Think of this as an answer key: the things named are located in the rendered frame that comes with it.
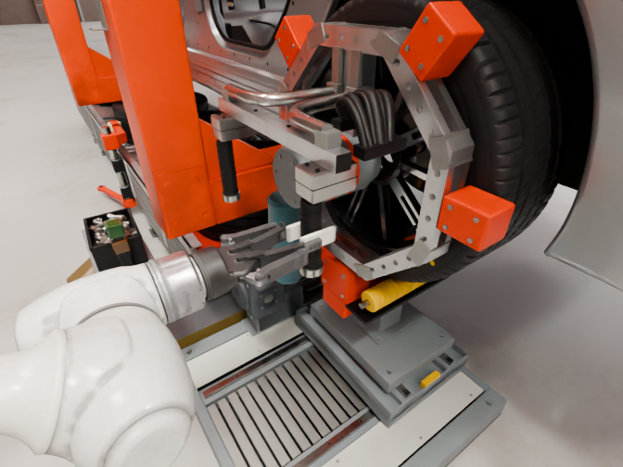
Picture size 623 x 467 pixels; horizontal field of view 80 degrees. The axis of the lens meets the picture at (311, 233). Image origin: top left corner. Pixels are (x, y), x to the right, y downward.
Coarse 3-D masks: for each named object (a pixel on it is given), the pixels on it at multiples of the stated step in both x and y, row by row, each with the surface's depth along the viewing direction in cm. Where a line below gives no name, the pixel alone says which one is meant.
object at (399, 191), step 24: (384, 72) 104; (408, 144) 80; (384, 168) 94; (408, 168) 82; (360, 192) 99; (384, 192) 92; (408, 192) 85; (360, 216) 108; (384, 216) 94; (408, 216) 86; (360, 240) 102; (384, 240) 97; (408, 240) 95
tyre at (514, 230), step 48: (384, 0) 70; (432, 0) 64; (480, 0) 70; (480, 48) 60; (528, 48) 66; (480, 96) 61; (528, 96) 63; (480, 144) 64; (528, 144) 64; (528, 192) 70
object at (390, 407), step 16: (304, 320) 136; (320, 336) 129; (336, 352) 123; (448, 352) 126; (464, 352) 123; (336, 368) 126; (352, 368) 121; (432, 368) 121; (448, 368) 118; (352, 384) 120; (368, 384) 116; (400, 384) 112; (416, 384) 116; (432, 384) 115; (368, 400) 114; (384, 400) 111; (400, 400) 109; (416, 400) 113; (384, 416) 109; (400, 416) 111
